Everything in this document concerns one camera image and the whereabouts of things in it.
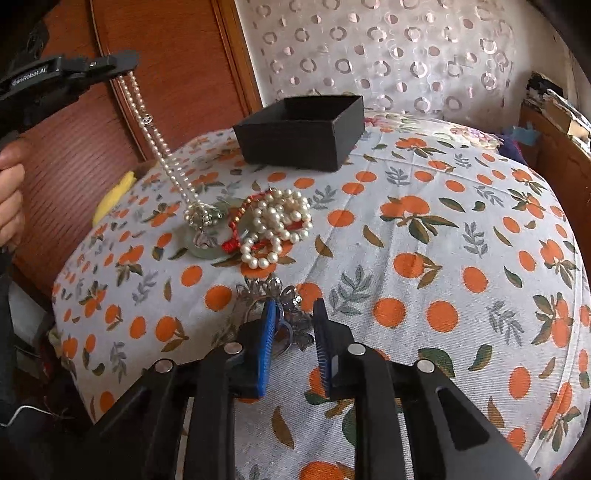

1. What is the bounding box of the yellow foam piece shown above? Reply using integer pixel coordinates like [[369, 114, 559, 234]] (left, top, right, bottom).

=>
[[92, 170, 138, 228]]

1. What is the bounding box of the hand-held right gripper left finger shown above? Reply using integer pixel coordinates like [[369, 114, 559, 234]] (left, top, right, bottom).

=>
[[69, 298, 280, 480]]

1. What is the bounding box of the stack of papers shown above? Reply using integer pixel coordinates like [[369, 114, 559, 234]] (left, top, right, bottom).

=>
[[526, 71, 591, 154]]

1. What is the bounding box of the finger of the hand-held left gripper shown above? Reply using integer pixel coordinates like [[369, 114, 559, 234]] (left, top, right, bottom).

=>
[[67, 69, 136, 100], [60, 52, 140, 77]]

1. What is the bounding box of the wooden headboard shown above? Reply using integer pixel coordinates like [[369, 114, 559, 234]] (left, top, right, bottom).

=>
[[9, 0, 265, 296]]

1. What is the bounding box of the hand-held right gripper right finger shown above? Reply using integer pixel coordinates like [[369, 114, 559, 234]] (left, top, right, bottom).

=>
[[312, 298, 539, 480]]

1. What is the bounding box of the floral pillow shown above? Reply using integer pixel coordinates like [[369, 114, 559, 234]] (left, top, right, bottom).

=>
[[362, 108, 505, 149]]

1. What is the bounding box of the orange fruit print bedsheet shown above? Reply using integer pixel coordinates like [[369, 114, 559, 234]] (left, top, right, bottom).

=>
[[51, 112, 591, 480]]

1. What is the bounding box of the silver filigree brooch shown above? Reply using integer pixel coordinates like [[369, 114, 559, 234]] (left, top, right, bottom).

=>
[[226, 276, 325, 360]]

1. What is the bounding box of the white cable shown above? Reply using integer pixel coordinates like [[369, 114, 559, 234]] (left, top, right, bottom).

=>
[[0, 404, 52, 428]]

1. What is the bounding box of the purple blanket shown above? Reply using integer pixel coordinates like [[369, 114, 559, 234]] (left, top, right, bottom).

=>
[[496, 134, 532, 162]]

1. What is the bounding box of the wooden cabinet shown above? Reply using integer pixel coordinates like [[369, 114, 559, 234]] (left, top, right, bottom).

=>
[[517, 99, 591, 224]]

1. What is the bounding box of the white circle pattern curtain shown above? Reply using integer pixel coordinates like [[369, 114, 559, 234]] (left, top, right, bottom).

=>
[[235, 0, 574, 121]]

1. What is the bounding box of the pearl bracelet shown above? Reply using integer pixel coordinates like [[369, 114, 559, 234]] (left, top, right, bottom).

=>
[[238, 186, 315, 269]]

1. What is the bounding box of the person's left hand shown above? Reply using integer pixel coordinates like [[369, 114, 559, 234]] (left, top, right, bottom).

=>
[[0, 137, 27, 250]]

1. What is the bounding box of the long pearl necklace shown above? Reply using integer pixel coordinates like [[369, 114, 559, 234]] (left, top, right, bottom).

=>
[[115, 71, 228, 230]]

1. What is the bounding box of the blue paper piece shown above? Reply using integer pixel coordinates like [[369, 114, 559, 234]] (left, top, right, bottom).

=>
[[510, 124, 542, 145]]

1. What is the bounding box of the black cardboard box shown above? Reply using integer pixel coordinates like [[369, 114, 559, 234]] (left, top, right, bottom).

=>
[[232, 94, 366, 172]]

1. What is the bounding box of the red cord bracelet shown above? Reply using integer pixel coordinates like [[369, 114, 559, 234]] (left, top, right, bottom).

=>
[[221, 193, 315, 256]]

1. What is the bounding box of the green jade bangle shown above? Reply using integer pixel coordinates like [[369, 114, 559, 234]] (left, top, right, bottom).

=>
[[177, 196, 260, 262]]

